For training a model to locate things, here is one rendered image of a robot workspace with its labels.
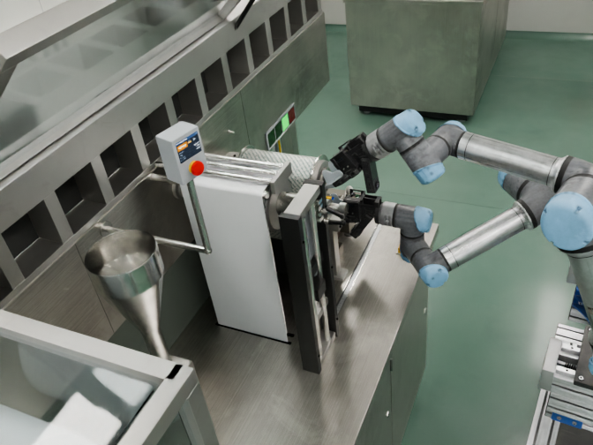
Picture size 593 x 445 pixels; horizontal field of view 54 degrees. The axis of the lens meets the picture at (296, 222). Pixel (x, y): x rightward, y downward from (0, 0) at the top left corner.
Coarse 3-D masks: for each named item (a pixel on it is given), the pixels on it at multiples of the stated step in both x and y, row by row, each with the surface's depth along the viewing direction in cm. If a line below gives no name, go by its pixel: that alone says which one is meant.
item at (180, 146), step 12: (168, 132) 111; (180, 132) 111; (192, 132) 112; (168, 144) 110; (180, 144) 110; (192, 144) 113; (168, 156) 112; (180, 156) 111; (192, 156) 114; (204, 156) 116; (168, 168) 114; (180, 168) 112; (192, 168) 113; (204, 168) 117; (180, 180) 114
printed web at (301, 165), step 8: (248, 152) 182; (256, 152) 181; (264, 152) 181; (272, 152) 181; (264, 160) 178; (272, 160) 177; (280, 160) 176; (288, 160) 176; (296, 160) 175; (304, 160) 174; (312, 160) 174; (296, 168) 173; (304, 168) 172; (296, 176) 173; (304, 176) 172; (296, 184) 174; (296, 192) 176; (264, 200) 148; (264, 208) 148; (272, 232) 172; (280, 232) 171; (272, 248) 156; (280, 296) 166
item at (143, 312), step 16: (128, 256) 123; (144, 256) 122; (112, 272) 121; (160, 288) 117; (112, 304) 114; (128, 304) 113; (144, 304) 115; (160, 304) 121; (128, 320) 120; (144, 320) 119; (144, 336) 126; (160, 336) 127; (160, 352) 129
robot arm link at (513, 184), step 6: (498, 174) 185; (504, 174) 182; (498, 180) 186; (504, 180) 182; (510, 180) 179; (516, 180) 177; (522, 180) 175; (528, 180) 174; (504, 186) 183; (510, 186) 179; (516, 186) 176; (522, 186) 174; (510, 192) 180; (516, 192) 177; (516, 198) 177
